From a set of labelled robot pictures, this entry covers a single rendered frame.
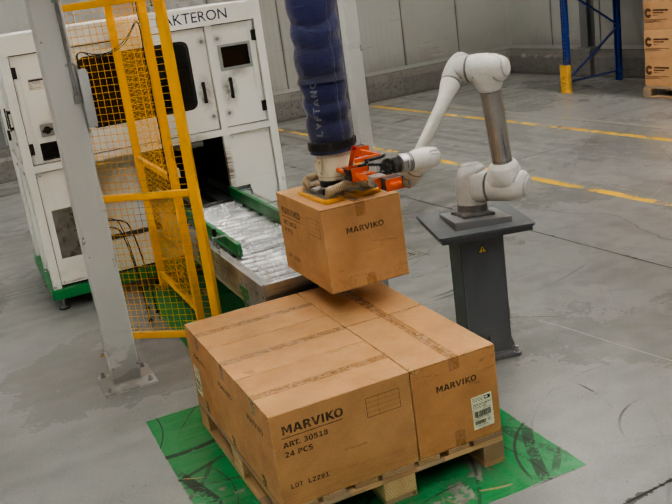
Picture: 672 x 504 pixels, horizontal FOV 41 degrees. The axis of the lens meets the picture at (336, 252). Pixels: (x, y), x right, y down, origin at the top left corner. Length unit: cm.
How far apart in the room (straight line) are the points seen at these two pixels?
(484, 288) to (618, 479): 137
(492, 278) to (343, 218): 105
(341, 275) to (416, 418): 82
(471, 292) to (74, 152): 221
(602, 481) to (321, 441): 115
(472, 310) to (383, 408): 135
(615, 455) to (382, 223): 142
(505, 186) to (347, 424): 162
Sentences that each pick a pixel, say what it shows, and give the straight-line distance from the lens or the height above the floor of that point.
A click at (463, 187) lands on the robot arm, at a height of 94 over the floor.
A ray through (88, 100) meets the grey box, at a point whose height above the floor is 161.
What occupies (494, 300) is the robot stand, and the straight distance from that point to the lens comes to 479.
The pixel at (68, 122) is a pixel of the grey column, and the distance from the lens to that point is 491.
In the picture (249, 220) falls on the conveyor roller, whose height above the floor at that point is 54.
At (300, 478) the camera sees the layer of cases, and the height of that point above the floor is 26.
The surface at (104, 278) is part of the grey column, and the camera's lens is 509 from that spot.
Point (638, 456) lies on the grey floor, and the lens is 401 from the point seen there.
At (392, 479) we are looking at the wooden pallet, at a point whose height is 11.
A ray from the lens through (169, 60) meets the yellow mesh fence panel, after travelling 506.
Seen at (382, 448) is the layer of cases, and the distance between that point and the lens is 363.
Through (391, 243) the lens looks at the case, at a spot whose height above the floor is 84.
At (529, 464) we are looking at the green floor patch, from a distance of 395.
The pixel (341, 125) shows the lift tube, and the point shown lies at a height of 140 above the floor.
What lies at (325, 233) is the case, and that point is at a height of 96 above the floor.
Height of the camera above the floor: 206
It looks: 17 degrees down
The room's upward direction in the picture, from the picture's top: 8 degrees counter-clockwise
